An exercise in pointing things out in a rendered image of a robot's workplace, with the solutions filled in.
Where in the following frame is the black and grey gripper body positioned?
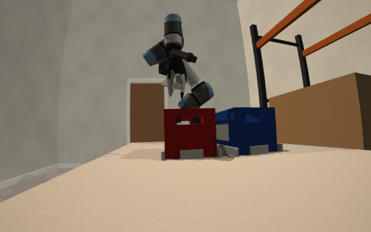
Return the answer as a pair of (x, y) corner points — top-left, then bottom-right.
(159, 43), (185, 76)

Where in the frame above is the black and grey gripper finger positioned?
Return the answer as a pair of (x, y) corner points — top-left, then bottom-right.
(162, 61), (175, 97)
(173, 68), (187, 99)

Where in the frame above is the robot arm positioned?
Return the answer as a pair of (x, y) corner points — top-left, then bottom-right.
(143, 13), (214, 109)

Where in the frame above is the red plastic bottle crate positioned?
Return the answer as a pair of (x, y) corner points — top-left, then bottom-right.
(164, 108), (217, 159)

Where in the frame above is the blue crate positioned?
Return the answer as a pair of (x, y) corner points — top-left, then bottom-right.
(215, 107), (277, 156)

